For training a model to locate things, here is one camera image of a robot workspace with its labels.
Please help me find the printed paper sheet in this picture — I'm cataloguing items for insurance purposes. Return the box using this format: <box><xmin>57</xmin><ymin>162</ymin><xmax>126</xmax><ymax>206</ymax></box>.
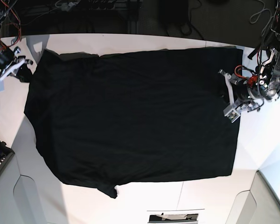
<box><xmin>147</xmin><ymin>209</ymin><xmax>205</xmax><ymax>224</ymax></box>

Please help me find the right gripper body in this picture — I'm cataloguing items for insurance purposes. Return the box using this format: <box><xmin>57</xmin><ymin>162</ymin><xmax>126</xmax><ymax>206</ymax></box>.
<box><xmin>0</xmin><ymin>47</ymin><xmax>33</xmax><ymax>81</ymax></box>

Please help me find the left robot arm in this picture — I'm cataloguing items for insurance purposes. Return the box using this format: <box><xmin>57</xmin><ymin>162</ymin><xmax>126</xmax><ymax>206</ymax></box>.
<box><xmin>218</xmin><ymin>0</ymin><xmax>280</xmax><ymax>121</ymax></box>

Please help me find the grey panel at right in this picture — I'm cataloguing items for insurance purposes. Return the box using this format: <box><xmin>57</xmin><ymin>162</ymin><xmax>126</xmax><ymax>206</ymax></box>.
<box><xmin>226</xmin><ymin>171</ymin><xmax>280</xmax><ymax>224</ymax></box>

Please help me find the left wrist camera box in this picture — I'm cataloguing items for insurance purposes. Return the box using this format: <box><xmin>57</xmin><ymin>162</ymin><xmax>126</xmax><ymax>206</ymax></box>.
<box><xmin>224</xmin><ymin>105</ymin><xmax>240</xmax><ymax>123</ymax></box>

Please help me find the grey bin at left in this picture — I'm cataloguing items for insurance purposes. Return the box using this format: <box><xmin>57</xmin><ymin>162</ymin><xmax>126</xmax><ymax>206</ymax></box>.
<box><xmin>0</xmin><ymin>134</ymin><xmax>47</xmax><ymax>224</ymax></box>

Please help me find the grey coiled cable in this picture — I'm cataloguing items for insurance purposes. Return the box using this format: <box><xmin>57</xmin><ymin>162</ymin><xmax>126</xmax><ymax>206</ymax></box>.
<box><xmin>249</xmin><ymin>0</ymin><xmax>277</xmax><ymax>35</ymax></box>

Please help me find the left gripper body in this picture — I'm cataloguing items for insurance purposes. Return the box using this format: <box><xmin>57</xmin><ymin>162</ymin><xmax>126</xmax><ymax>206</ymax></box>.
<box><xmin>218</xmin><ymin>69</ymin><xmax>263</xmax><ymax>112</ymax></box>

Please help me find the black t-shirt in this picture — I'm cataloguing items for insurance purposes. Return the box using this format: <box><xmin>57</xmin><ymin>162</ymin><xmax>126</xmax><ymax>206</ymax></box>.
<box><xmin>24</xmin><ymin>48</ymin><xmax>243</xmax><ymax>198</ymax></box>

